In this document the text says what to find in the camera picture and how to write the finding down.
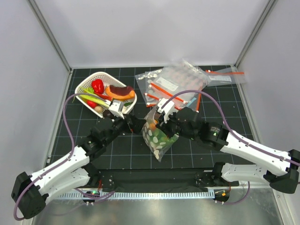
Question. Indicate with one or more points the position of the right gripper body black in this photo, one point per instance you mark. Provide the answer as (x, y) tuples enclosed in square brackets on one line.
[(173, 127)]

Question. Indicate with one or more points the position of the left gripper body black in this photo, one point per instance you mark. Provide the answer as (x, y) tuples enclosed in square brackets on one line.
[(120, 124)]

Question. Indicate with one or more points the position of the green lettuce head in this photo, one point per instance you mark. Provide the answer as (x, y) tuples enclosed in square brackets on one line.
[(160, 138)]

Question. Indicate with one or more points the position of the clear dotted zip bag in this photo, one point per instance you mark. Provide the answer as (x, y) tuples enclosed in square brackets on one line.
[(159, 150)]

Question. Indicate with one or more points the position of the white perforated plastic basket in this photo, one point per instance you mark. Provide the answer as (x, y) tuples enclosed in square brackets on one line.
[(107, 80)]

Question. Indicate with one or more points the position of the orange red tomato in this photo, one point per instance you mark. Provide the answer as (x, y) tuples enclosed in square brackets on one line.
[(152, 125)]

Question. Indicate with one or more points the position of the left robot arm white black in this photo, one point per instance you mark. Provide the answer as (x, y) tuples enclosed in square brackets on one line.
[(31, 193)]

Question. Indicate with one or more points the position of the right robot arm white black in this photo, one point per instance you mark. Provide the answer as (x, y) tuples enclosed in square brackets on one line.
[(267, 165)]

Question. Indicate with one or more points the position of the pile of zip bags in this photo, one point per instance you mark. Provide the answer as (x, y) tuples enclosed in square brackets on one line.
[(167, 81)]

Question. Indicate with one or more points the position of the flat zip bag red zipper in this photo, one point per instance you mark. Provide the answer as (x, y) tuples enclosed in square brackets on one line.
[(226, 76)]

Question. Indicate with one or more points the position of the dark purple round fruit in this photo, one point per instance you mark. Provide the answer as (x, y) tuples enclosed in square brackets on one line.
[(108, 114)]

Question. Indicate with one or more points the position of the beige small mushroom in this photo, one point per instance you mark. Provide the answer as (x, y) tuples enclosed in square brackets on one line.
[(98, 109)]

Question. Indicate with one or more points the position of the red chili pepper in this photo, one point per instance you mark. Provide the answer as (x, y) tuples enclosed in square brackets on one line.
[(91, 104)]

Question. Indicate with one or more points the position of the dark red sausage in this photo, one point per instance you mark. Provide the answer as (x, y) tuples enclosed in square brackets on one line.
[(120, 91)]

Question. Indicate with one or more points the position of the red bell pepper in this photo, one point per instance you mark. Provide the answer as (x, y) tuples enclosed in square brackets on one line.
[(98, 86)]

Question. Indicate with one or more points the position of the black grid cutting mat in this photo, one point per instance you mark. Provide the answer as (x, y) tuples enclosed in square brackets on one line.
[(129, 151)]

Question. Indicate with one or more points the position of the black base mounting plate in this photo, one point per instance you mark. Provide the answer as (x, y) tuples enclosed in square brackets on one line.
[(183, 180)]

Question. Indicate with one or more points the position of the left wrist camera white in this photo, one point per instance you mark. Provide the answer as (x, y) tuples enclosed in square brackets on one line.
[(116, 107)]

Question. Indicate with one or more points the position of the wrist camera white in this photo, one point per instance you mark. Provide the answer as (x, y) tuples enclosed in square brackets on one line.
[(166, 107), (116, 107)]

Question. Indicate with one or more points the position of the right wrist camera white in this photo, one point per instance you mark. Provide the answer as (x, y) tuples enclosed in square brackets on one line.
[(166, 107)]

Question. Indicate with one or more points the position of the slotted cable duct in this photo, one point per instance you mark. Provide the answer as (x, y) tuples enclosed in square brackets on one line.
[(75, 195)]

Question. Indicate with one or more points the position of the left aluminium frame post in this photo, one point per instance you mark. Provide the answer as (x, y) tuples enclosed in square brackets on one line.
[(46, 28)]

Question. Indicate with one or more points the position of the aluminium frame post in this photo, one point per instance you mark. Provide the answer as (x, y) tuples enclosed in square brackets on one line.
[(256, 29), (46, 28)]

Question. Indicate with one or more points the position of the right aluminium frame post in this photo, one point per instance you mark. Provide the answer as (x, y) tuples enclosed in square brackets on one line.
[(256, 29)]

